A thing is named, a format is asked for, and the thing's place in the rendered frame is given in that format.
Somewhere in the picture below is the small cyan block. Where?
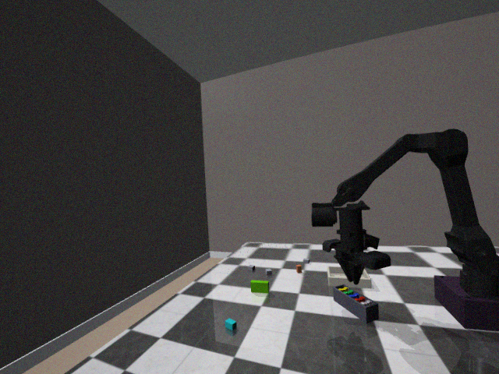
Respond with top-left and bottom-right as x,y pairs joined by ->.
225,319 -> 236,331

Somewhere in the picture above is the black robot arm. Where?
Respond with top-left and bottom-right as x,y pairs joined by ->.
312,129 -> 499,300

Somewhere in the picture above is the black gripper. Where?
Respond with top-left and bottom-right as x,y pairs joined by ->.
322,226 -> 391,285

